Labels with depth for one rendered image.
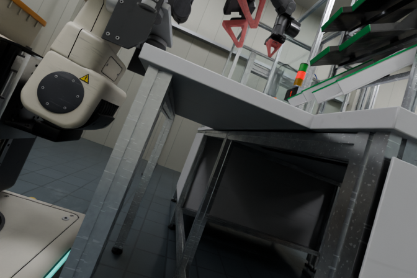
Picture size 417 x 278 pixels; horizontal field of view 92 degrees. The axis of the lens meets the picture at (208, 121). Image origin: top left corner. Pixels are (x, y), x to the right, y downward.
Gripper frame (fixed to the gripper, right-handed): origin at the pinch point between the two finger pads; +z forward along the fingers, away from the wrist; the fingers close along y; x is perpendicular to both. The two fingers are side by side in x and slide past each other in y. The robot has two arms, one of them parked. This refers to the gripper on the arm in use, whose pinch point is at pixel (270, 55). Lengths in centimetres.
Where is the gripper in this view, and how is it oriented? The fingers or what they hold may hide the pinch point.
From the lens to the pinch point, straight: 107.1
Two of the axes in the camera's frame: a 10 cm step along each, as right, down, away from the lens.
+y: -1.6, 0.3, 9.9
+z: -3.3, 9.4, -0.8
